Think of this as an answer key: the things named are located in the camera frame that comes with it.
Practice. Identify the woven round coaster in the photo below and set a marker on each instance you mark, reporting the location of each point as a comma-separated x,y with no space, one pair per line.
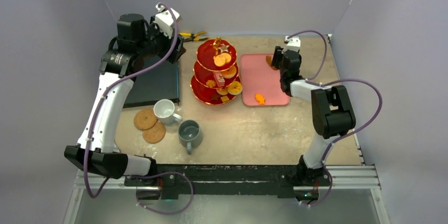
155,134
145,119

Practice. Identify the round yellow cracker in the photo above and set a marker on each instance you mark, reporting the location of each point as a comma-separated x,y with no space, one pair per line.
220,60
227,57

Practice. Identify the round yellow cracker bottom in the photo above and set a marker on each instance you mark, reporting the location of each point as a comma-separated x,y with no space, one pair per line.
227,57

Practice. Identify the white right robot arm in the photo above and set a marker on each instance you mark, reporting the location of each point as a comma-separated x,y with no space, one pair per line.
332,112

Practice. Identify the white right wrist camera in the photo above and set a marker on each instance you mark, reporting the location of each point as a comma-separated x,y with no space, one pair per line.
292,43

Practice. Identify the plain chocolate star cookie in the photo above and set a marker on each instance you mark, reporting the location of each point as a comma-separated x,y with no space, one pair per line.
215,97

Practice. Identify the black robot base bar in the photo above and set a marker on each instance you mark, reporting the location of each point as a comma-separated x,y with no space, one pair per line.
282,181

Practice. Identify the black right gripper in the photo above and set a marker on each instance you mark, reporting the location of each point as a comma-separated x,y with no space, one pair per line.
277,57

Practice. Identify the square yellow cracker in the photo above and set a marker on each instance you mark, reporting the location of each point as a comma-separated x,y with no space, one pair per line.
224,99

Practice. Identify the small brown swirl cookie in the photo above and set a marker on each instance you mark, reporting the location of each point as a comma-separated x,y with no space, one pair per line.
211,84

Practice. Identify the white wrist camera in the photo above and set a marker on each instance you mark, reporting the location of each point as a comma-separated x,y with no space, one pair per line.
292,43
164,20

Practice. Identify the dark grey box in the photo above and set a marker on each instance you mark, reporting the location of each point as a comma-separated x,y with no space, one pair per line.
162,82

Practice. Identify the yellow glazed donut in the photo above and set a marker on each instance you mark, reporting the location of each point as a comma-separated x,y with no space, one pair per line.
235,88

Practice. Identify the yellow handled pliers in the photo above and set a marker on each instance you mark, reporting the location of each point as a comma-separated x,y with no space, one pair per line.
194,37

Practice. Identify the round yellow cracker top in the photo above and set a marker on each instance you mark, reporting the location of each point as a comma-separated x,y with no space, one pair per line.
220,60

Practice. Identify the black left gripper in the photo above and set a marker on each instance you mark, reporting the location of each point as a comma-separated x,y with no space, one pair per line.
154,29

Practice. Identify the brown croissant bread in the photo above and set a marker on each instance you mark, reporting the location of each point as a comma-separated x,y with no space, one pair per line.
269,61

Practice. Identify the grey ceramic mug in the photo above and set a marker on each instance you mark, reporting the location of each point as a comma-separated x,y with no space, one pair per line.
190,135

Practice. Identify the red three-tier cake stand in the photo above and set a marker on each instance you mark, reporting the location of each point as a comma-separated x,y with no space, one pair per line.
204,68

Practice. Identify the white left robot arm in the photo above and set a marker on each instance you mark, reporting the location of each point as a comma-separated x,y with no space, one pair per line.
95,151

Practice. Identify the orange glazed donut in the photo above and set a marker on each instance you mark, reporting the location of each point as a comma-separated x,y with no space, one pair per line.
230,72

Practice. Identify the fish shaped yellow cookie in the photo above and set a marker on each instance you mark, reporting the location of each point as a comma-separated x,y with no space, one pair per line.
260,99

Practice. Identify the pink serving tray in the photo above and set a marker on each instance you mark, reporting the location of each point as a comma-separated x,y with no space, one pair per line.
258,77

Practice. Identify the white ceramic mug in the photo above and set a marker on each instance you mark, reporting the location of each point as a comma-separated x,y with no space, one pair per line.
164,110

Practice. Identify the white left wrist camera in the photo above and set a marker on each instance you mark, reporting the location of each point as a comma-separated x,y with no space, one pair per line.
164,20

